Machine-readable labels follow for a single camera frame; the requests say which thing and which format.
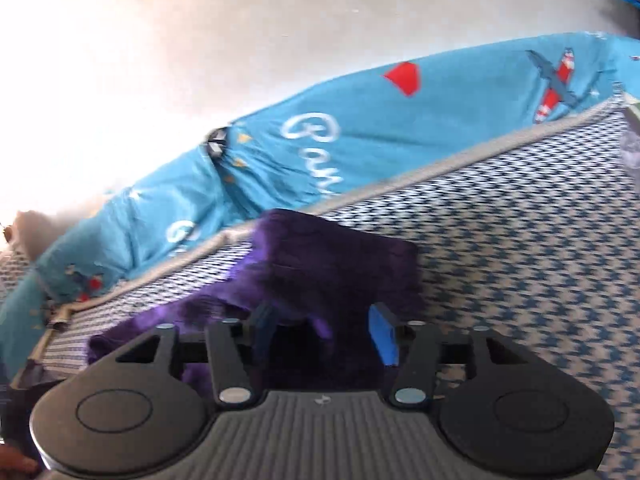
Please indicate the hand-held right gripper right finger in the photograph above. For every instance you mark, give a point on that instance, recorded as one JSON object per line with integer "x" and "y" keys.
{"x": 382, "y": 335}

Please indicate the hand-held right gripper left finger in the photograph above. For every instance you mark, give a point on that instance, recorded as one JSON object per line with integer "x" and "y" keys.
{"x": 262, "y": 332}

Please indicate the purple floral sweater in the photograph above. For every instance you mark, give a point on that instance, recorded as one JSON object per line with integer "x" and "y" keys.
{"x": 325, "y": 270}

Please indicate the houndstooth mattress cover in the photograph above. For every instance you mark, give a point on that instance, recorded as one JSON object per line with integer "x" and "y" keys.
{"x": 500, "y": 260}

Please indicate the blue airplane print bed sheet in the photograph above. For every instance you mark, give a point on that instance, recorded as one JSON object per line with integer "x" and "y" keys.
{"x": 400, "y": 110}

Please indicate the black garment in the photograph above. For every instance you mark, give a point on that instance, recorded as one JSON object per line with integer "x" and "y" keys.
{"x": 25, "y": 405}

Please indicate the grey patterned cloth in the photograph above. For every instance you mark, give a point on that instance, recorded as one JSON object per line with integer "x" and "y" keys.
{"x": 631, "y": 152}

